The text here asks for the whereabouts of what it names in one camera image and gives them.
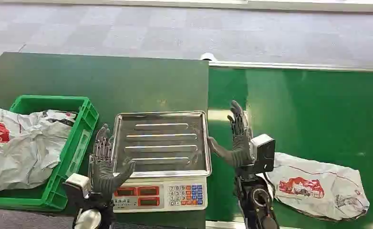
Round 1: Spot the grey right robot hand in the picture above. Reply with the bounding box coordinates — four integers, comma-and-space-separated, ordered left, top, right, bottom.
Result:
207, 100, 253, 168

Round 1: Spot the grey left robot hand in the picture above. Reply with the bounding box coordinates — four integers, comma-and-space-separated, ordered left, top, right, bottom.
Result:
88, 123, 136, 201

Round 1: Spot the green plastic crate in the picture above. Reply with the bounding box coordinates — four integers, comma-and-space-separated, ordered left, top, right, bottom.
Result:
0, 94, 100, 212

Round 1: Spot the white electronic weighing scale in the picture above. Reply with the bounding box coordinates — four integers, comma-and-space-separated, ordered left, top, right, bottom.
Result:
110, 110, 212, 213

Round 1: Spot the green conveyor belt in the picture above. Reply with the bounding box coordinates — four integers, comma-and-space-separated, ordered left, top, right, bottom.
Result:
205, 67, 373, 229

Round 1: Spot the grey parcel bag black print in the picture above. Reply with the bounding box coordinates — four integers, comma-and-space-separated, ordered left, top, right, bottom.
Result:
36, 109, 79, 128

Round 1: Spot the grey parcel bag red print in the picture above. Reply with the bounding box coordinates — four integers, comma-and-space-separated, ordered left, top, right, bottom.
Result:
0, 105, 76, 195
257, 152, 371, 221

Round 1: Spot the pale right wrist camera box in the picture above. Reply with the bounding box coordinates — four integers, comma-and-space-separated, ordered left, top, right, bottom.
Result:
250, 134, 276, 174

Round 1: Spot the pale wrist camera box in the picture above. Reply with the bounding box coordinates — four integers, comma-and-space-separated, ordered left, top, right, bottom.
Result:
62, 173, 92, 203
250, 134, 276, 174

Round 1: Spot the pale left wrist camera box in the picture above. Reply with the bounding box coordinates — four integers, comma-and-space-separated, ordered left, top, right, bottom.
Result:
62, 173, 92, 203

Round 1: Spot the silver conveyor side rail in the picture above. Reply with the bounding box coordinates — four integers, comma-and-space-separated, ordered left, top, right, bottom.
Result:
200, 52, 373, 73

